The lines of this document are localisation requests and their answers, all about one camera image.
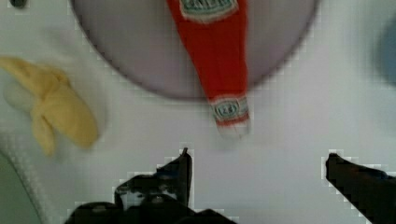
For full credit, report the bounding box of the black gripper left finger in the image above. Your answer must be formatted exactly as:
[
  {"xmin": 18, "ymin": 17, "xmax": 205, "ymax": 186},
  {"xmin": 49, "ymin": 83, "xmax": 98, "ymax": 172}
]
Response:
[{"xmin": 114, "ymin": 147, "xmax": 192, "ymax": 214}]

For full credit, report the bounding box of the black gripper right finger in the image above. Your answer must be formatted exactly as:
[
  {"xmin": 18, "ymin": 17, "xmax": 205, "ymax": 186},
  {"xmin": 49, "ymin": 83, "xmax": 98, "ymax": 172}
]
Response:
[{"xmin": 325, "ymin": 153, "xmax": 396, "ymax": 224}]

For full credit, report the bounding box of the large green bowl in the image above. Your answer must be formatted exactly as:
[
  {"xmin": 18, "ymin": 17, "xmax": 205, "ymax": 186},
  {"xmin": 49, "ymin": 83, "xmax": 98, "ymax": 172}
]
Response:
[{"xmin": 0, "ymin": 154, "xmax": 42, "ymax": 224}]

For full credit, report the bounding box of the blue bowl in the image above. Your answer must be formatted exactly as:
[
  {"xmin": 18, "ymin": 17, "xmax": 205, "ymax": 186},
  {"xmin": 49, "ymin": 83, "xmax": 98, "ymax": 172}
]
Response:
[{"xmin": 375, "ymin": 18, "xmax": 396, "ymax": 85}]

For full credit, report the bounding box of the yellow plush banana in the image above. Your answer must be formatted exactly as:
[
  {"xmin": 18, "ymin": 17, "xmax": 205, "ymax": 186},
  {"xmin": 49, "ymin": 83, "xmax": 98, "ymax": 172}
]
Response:
[{"xmin": 1, "ymin": 57, "xmax": 99, "ymax": 156}]

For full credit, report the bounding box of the red plush ketchup bottle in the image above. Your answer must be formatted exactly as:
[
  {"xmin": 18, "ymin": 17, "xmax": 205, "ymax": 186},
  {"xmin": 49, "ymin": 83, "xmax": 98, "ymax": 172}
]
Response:
[{"xmin": 166, "ymin": 0, "xmax": 250, "ymax": 138}]

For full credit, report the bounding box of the lilac oval plate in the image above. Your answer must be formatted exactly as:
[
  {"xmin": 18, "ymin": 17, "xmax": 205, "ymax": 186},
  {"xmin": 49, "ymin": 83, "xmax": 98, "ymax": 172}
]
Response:
[{"xmin": 69, "ymin": 0, "xmax": 320, "ymax": 101}]

